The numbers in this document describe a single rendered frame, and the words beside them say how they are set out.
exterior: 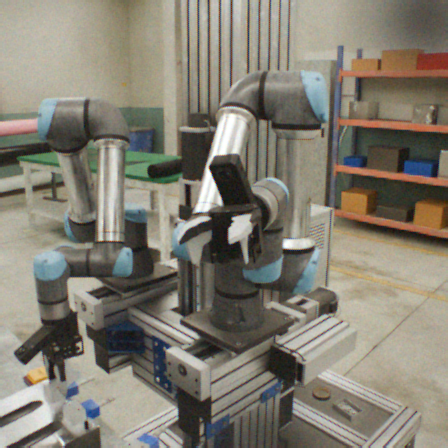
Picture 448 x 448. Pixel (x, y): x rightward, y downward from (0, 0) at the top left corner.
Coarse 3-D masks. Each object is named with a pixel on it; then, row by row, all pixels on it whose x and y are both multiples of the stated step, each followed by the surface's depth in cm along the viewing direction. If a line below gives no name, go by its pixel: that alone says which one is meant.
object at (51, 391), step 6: (90, 378) 125; (48, 384) 118; (54, 384) 118; (72, 384) 121; (78, 384) 123; (48, 390) 116; (54, 390) 116; (72, 390) 120; (78, 390) 121; (48, 396) 117; (54, 396) 116; (60, 396) 117; (66, 396) 119; (54, 402) 116
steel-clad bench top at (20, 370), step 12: (0, 324) 174; (0, 336) 165; (12, 336) 166; (0, 348) 158; (12, 348) 158; (0, 360) 150; (12, 360) 151; (36, 360) 151; (0, 372) 144; (12, 372) 144; (24, 372) 144; (0, 384) 138; (12, 384) 138; (24, 384) 138; (0, 396) 133; (72, 396) 133; (96, 420) 123; (108, 432) 119; (108, 444) 115
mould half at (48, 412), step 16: (0, 400) 117; (16, 400) 117; (32, 400) 117; (48, 400) 117; (64, 400) 117; (0, 416) 112; (32, 416) 112; (48, 416) 111; (0, 432) 107; (16, 432) 107; (64, 432) 106; (80, 432) 106; (96, 432) 108
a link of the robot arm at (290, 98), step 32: (288, 96) 104; (320, 96) 102; (288, 128) 106; (320, 128) 108; (288, 160) 109; (288, 192) 111; (288, 224) 113; (288, 256) 114; (320, 256) 121; (288, 288) 117
